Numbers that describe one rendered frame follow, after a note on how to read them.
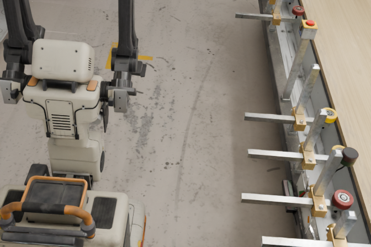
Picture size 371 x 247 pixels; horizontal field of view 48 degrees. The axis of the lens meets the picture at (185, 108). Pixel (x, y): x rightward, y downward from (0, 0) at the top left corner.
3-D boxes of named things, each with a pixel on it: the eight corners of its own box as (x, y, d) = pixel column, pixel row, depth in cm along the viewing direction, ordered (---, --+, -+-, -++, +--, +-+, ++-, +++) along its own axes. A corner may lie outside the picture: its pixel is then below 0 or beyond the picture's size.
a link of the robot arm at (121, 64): (113, 74, 165) (127, 75, 166) (116, 49, 167) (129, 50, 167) (116, 79, 175) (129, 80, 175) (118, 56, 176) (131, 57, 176)
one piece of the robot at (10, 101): (16, 105, 166) (11, 81, 159) (4, 104, 166) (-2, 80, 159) (25, 91, 174) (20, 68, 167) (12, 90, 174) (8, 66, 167)
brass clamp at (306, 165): (301, 169, 191) (303, 162, 188) (296, 147, 201) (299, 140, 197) (314, 170, 191) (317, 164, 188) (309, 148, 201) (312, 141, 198)
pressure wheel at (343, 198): (328, 219, 175) (337, 204, 168) (324, 203, 181) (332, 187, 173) (346, 220, 176) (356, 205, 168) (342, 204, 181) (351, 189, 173)
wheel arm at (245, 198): (240, 204, 175) (242, 198, 172) (239, 197, 177) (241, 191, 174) (342, 212, 175) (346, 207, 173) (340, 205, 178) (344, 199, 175)
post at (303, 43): (281, 102, 241) (302, 37, 210) (280, 96, 244) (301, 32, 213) (289, 102, 241) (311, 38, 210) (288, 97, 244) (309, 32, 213)
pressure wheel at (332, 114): (325, 136, 210) (332, 120, 202) (312, 127, 214) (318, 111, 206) (333, 128, 215) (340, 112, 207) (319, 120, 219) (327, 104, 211)
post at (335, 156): (301, 221, 189) (334, 154, 156) (299, 215, 192) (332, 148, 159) (308, 222, 189) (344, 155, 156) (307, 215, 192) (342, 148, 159)
